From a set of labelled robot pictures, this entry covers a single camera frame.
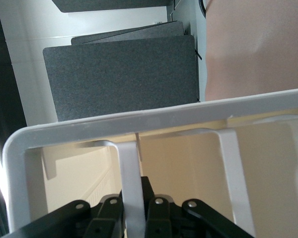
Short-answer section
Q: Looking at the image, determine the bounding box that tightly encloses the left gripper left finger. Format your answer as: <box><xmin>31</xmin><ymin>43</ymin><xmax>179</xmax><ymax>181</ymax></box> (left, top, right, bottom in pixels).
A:
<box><xmin>9</xmin><ymin>194</ymin><xmax>126</xmax><ymax>238</ymax></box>

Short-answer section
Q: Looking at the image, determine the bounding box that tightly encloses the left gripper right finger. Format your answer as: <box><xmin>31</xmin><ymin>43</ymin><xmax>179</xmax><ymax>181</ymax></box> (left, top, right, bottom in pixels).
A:
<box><xmin>140</xmin><ymin>176</ymin><xmax>254</xmax><ymax>238</ymax></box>

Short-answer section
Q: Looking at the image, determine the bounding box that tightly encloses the white compartment tray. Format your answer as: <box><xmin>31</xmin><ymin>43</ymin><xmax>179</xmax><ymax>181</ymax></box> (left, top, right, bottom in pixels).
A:
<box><xmin>1</xmin><ymin>86</ymin><xmax>298</xmax><ymax>238</ymax></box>

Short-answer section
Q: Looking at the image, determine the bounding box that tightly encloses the dark grey felt panel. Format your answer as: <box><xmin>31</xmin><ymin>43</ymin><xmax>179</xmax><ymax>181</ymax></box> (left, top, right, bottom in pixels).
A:
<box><xmin>42</xmin><ymin>34</ymin><xmax>199</xmax><ymax>122</ymax></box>
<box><xmin>71</xmin><ymin>21</ymin><xmax>185</xmax><ymax>46</ymax></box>
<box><xmin>51</xmin><ymin>0</ymin><xmax>174</xmax><ymax>13</ymax></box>

